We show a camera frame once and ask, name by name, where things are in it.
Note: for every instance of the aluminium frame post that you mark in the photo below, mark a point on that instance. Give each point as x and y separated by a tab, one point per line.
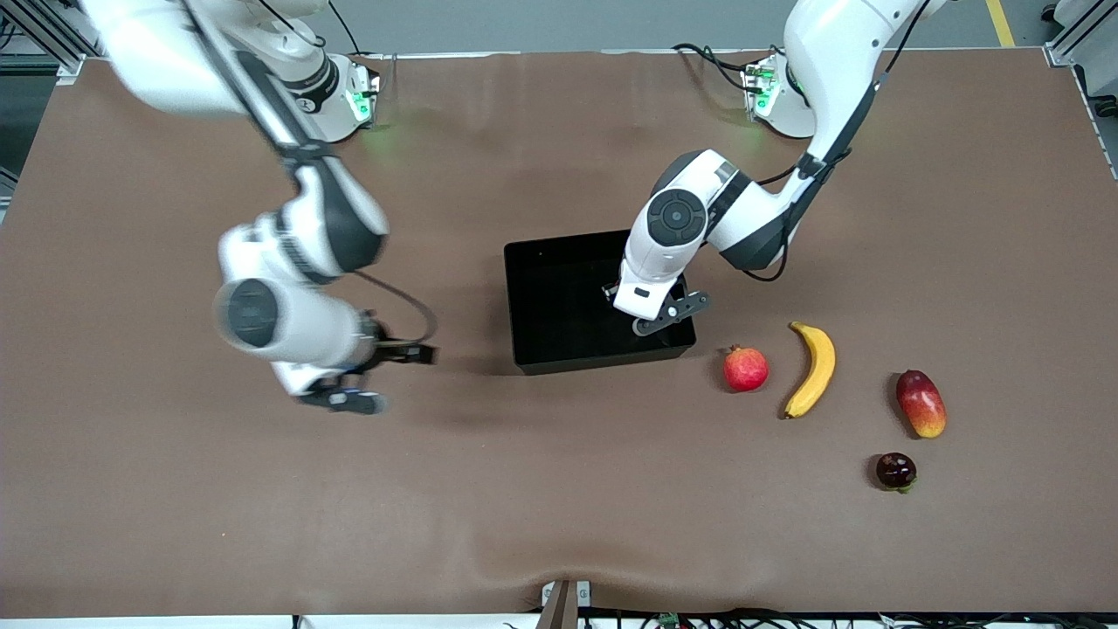
44	35
1079	35

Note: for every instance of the brown table mat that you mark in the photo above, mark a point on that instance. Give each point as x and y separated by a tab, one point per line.
524	489

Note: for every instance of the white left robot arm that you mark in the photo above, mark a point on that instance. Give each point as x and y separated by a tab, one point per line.
830	52

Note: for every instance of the red pomegranate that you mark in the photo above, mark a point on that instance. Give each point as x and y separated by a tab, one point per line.
745	369

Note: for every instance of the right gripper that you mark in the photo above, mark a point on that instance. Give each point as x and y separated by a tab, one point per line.
382	343

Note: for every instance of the yellow banana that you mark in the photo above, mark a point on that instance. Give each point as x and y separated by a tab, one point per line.
817	367

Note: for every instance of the red orange mango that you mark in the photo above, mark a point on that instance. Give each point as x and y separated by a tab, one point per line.
921	404

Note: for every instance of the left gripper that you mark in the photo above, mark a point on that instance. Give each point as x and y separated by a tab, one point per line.
677	291

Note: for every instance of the black plastic box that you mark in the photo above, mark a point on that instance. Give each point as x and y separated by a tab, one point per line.
559	306

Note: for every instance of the grey table edge bracket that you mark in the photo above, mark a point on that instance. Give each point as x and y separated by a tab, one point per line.
563	607

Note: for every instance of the dark purple mangosteen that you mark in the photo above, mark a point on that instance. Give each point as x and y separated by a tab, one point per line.
896	471

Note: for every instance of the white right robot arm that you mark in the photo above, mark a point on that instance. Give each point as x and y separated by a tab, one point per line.
175	61

